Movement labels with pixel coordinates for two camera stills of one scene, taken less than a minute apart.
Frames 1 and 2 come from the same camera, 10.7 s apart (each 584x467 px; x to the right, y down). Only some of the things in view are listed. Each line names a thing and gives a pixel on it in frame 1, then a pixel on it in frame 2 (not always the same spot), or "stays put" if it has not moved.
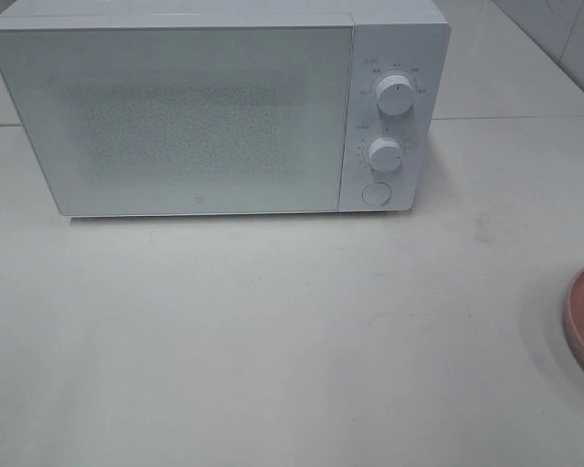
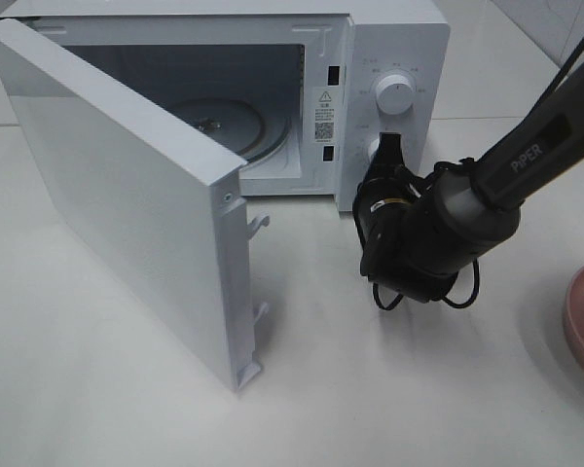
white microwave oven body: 228,112 stays put
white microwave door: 183,120 → 149,197
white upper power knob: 394,95 stays put
